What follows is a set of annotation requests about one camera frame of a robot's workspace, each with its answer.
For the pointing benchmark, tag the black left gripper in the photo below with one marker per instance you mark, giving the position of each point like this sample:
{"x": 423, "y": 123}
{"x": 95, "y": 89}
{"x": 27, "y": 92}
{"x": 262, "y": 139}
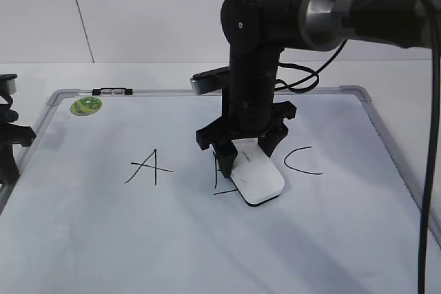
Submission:
{"x": 12, "y": 134}

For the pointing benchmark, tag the round green magnet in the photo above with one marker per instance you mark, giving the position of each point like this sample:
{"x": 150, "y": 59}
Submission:
{"x": 86, "y": 106}

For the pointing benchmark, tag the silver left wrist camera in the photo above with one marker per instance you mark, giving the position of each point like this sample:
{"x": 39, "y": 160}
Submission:
{"x": 8, "y": 83}

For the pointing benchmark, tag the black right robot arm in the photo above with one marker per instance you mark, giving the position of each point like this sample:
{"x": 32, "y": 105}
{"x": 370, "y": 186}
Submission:
{"x": 259, "y": 30}

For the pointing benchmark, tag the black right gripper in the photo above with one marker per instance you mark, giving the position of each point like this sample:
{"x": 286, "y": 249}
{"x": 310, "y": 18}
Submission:
{"x": 221, "y": 133}

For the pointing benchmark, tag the white board eraser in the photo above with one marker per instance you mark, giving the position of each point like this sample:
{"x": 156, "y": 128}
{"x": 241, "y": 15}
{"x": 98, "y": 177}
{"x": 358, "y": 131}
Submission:
{"x": 255, "y": 176}

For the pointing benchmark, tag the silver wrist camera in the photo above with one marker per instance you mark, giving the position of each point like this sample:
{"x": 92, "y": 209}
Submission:
{"x": 8, "y": 83}
{"x": 210, "y": 81}

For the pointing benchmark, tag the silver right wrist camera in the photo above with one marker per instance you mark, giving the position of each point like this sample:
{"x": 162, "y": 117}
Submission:
{"x": 210, "y": 81}

